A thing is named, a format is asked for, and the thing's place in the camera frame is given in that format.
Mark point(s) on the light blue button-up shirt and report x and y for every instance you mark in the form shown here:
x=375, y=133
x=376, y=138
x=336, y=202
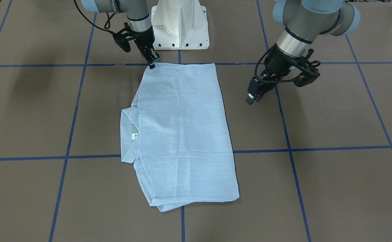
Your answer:
x=176, y=136

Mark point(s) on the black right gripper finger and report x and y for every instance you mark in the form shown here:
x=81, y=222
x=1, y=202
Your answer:
x=153, y=57

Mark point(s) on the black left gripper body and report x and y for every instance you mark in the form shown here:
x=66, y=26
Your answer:
x=278, y=63

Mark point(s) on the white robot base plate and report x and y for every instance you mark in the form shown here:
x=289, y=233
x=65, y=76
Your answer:
x=180, y=25

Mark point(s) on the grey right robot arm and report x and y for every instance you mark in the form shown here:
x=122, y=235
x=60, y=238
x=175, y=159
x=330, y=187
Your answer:
x=52, y=32

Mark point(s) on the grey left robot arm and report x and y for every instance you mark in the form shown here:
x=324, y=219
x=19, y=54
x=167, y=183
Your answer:
x=304, y=21

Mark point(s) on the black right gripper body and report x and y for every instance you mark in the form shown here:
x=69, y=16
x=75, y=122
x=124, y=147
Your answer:
x=144, y=40

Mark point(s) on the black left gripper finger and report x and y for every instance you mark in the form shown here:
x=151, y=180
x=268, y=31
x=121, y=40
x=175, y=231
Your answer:
x=256, y=91

